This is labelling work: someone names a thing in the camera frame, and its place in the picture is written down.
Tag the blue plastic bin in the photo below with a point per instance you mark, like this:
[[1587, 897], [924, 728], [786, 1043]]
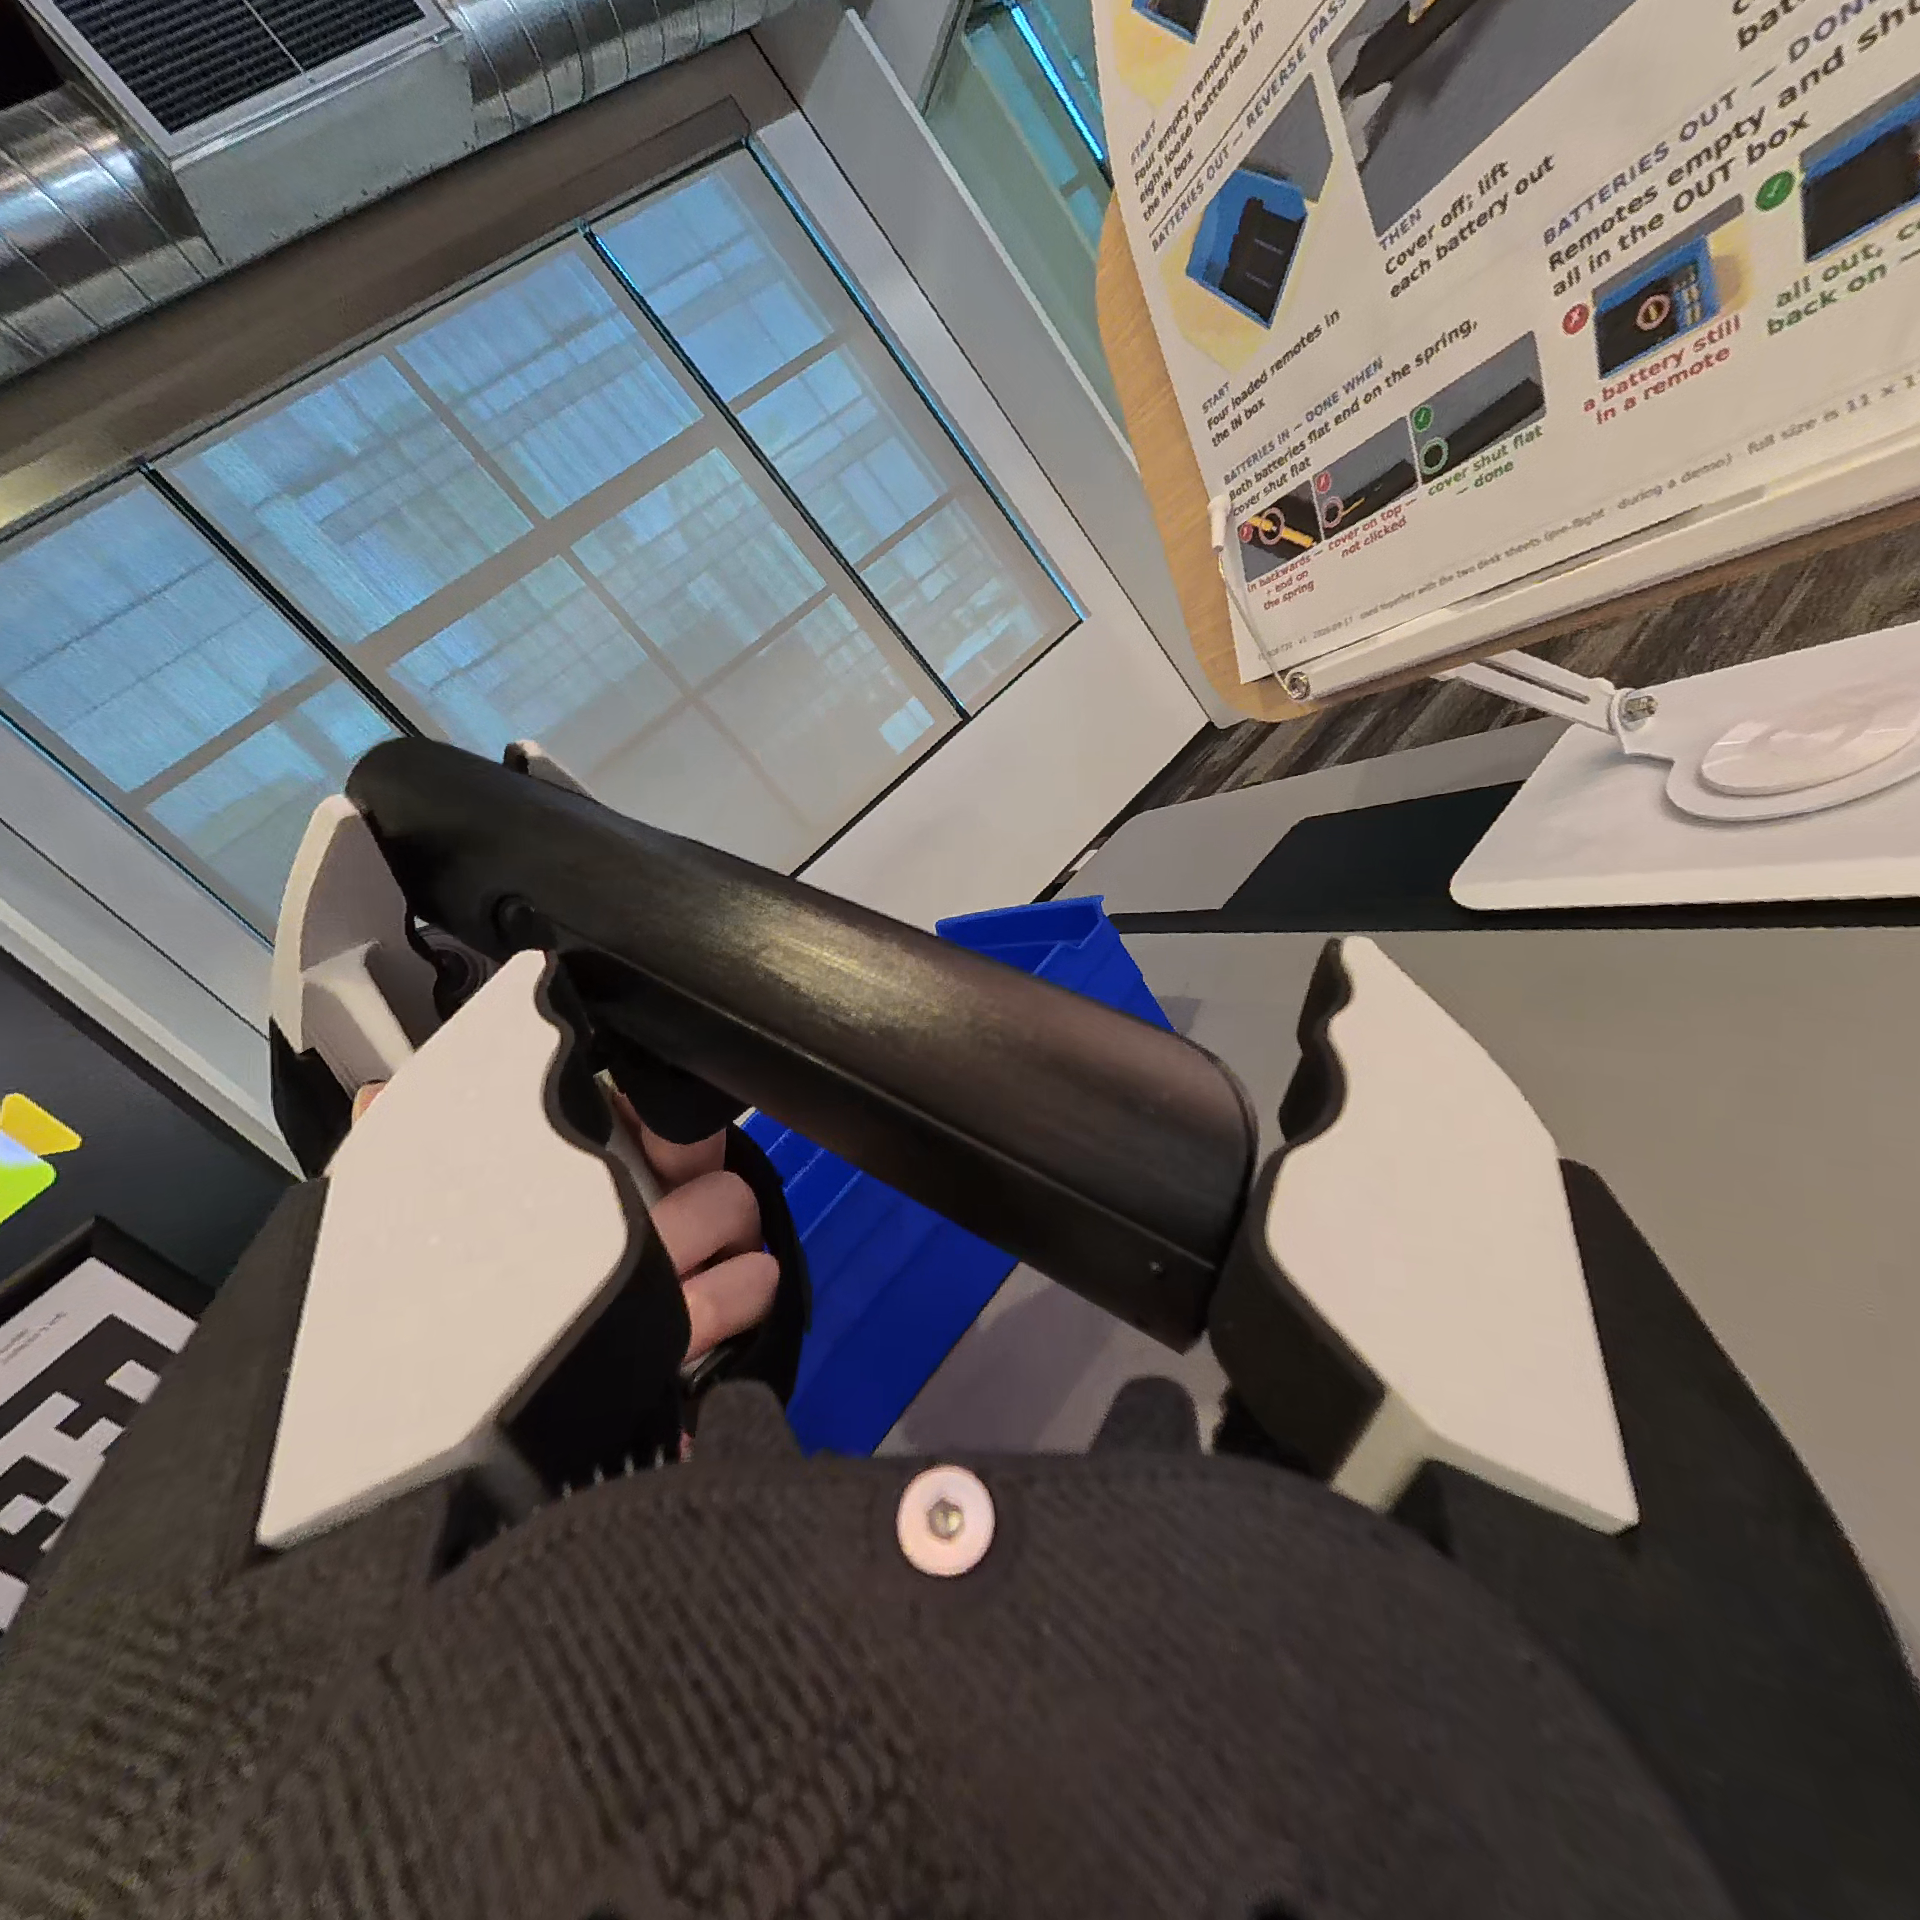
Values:
[[932, 1259]]

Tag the white air vent grille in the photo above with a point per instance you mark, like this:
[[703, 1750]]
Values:
[[182, 60]]

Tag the black framed marker sign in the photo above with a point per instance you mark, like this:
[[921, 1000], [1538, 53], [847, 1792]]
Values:
[[77, 1441]]

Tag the person's left hand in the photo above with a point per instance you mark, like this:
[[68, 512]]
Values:
[[722, 1275]]

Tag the printed instruction poster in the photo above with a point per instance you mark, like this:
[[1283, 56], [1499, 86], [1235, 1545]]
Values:
[[1563, 299]]

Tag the white sign stand base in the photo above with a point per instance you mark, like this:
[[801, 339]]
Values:
[[1740, 796]]

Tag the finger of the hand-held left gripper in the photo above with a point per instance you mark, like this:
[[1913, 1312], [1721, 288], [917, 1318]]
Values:
[[332, 960]]

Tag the slim silver air duct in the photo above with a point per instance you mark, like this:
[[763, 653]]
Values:
[[93, 211]]

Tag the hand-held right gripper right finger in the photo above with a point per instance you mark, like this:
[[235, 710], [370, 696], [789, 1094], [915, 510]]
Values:
[[1441, 1229]]

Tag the black remote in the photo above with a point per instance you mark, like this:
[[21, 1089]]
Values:
[[843, 1020]]

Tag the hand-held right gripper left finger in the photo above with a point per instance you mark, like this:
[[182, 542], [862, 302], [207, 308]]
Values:
[[452, 1259]]

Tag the large window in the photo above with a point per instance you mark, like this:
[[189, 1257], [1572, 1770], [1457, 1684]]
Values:
[[510, 540]]

